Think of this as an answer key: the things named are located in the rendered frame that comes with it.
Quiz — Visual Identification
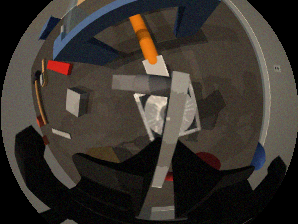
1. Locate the red flat bar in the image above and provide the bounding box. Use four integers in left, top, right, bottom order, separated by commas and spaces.
47, 60, 72, 76

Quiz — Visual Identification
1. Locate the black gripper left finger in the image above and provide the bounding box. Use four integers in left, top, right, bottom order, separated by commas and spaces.
72, 137, 161, 217

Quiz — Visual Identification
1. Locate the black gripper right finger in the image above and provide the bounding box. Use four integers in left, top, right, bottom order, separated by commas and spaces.
170, 140, 255, 218

